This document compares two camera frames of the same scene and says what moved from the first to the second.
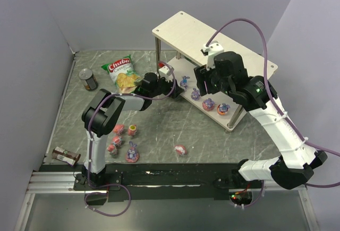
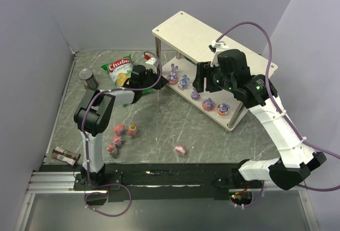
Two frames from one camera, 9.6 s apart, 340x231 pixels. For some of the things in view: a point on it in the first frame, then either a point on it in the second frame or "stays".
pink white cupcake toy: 179,150 stays
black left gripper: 168,87 to 153,77
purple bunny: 208,104 stays
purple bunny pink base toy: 132,155 to 172,78
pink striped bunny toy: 116,140 stays
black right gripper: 201,79 stays
